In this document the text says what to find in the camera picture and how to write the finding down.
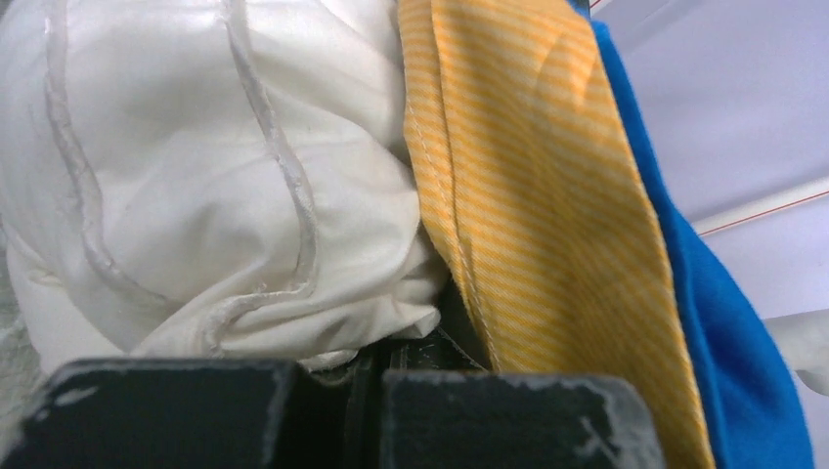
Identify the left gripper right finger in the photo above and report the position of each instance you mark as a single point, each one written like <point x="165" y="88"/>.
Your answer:
<point x="443" y="406"/>

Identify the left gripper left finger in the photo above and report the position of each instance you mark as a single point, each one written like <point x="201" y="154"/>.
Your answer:
<point x="200" y="413"/>

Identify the white pillow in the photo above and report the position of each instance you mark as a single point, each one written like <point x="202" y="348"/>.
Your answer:
<point x="217" y="179"/>

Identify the yellow blue pillowcase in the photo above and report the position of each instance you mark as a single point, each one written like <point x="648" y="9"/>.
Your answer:
<point x="539" y="187"/>

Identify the white PVC pipe frame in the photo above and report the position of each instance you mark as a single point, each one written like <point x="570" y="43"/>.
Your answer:
<point x="734" y="96"/>

